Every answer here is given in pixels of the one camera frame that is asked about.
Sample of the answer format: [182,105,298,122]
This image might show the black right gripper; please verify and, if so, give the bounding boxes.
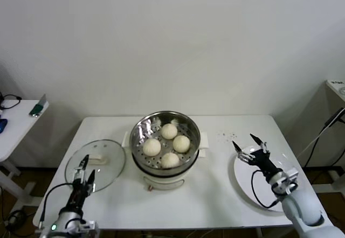
[232,132,284,181]

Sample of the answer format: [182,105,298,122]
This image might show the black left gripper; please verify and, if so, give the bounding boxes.
[66,154,97,212]

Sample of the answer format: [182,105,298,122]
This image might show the round glass pot lid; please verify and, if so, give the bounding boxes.
[64,139,127,193]

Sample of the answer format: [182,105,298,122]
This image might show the white steamed baozi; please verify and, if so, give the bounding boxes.
[172,135,191,153]
[161,152,181,169]
[142,138,162,157]
[161,123,178,141]

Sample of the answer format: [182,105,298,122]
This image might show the perforated steel steamer basket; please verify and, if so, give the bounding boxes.
[129,110,202,170]

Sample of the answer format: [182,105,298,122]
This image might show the white round plate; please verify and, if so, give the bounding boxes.
[229,145,301,212]

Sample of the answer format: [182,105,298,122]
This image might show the dark crumb specks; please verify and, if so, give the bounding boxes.
[217,131,238,142]

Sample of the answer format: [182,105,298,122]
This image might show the white electric cooking pot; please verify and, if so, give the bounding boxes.
[122,131,210,193]

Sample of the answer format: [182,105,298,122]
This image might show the white side table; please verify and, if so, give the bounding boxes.
[0,99,51,209]

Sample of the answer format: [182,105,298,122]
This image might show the white floor stand base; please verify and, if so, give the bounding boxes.
[312,167,345,193]

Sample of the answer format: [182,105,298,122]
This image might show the beige side cabinet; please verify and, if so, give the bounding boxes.
[322,79,345,169]

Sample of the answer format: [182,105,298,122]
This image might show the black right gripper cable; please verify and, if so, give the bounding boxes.
[251,169,282,209]

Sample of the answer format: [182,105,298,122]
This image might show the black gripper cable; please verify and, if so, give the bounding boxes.
[251,169,282,209]
[39,183,75,228]

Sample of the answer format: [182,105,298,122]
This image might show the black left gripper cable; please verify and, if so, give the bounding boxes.
[39,183,75,228]

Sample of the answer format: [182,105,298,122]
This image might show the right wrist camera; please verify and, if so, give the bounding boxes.
[271,167,299,195]

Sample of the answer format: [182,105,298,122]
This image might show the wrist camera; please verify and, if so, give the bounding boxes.
[72,220,99,235]
[271,167,299,195]

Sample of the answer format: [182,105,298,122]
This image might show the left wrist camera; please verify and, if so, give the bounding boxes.
[72,220,99,235]

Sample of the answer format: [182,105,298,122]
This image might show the thin black power cable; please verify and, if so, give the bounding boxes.
[303,134,345,169]

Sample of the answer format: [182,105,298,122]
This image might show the black floor cable bundle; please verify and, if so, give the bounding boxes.
[0,208,36,237]

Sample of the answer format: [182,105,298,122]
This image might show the green handled scraper tool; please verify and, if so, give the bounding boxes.
[29,93,50,118]

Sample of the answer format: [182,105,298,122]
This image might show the white cable with black adapter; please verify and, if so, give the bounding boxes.
[296,108,345,163]

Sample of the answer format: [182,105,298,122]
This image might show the black cable with plug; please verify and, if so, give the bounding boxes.
[0,91,22,111]

